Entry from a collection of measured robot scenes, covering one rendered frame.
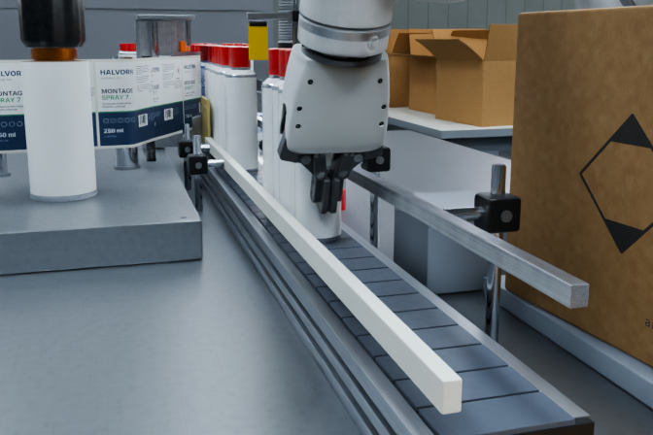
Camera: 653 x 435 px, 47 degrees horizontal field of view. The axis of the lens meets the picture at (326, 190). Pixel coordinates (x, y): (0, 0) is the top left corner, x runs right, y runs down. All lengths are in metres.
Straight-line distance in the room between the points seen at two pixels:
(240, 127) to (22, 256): 0.45
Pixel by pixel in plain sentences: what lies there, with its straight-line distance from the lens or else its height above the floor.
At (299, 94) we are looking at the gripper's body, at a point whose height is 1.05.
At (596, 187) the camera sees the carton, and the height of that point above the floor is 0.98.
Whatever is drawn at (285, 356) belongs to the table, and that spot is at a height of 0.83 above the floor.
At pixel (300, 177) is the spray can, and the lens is 0.80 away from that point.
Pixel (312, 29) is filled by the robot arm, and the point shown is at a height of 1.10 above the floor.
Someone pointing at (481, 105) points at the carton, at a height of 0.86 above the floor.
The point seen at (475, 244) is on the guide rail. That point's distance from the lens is 0.53.
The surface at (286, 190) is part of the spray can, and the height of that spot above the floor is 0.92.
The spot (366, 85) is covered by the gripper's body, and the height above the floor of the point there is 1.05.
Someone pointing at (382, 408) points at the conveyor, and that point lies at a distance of 0.48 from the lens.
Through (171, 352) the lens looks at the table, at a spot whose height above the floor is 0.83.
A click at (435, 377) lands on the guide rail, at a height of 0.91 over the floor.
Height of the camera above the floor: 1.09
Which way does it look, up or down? 11 degrees down
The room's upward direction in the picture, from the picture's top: straight up
